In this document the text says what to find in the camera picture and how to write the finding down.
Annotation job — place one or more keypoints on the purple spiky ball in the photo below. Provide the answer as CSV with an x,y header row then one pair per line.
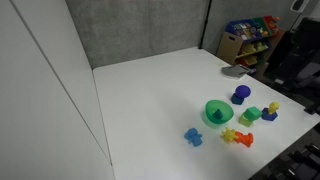
x,y
242,91

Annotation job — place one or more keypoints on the yellow-green block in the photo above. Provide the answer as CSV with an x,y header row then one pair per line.
x,y
245,121

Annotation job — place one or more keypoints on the wooden toy shelf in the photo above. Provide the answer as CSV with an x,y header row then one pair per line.
x,y
228,46

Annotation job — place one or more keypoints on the green toy bin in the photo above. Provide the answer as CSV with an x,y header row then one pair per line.
x,y
260,24

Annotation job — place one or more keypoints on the green cube block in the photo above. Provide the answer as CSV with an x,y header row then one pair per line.
x,y
253,112

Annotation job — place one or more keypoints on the green translucent plastic bowl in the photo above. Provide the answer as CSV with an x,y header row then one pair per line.
x,y
225,115

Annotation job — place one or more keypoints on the yellow spiky toy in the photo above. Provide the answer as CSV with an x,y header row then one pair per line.
x,y
229,135

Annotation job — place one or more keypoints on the small teal toy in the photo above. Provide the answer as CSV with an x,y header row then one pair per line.
x,y
217,114

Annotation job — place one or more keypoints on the red toy bin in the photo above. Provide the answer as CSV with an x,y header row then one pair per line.
x,y
270,22

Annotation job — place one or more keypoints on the dark blue hexagonal block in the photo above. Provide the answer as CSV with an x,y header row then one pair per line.
x,y
237,99

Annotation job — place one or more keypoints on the yellow animal toy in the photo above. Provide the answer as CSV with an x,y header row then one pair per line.
x,y
273,107

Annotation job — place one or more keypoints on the blue square block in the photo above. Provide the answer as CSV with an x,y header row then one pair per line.
x,y
268,115

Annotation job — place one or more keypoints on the yellow toy bin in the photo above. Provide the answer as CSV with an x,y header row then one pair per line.
x,y
253,48

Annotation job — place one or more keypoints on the orange animal toy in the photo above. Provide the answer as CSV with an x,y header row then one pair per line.
x,y
245,138

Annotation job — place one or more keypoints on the blue toy bin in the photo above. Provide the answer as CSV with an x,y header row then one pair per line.
x,y
241,28

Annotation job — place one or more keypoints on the grey metal mounting plate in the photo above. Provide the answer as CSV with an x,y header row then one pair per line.
x,y
234,71

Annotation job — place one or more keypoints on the blue animal toy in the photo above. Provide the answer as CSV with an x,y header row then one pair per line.
x,y
193,136

